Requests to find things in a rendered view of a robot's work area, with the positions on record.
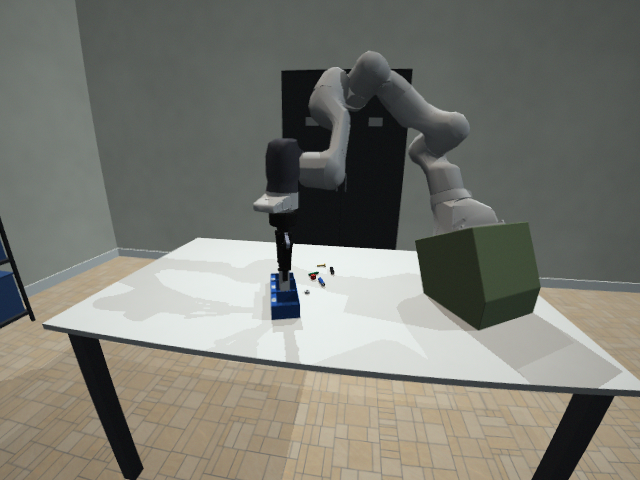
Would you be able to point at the blue rack of labelled bins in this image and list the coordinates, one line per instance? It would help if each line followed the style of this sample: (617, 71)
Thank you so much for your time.
(286, 304)

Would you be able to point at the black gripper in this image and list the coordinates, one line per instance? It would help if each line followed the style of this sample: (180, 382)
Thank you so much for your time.
(283, 222)

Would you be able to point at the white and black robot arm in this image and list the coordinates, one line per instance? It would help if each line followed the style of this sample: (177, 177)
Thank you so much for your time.
(452, 206)

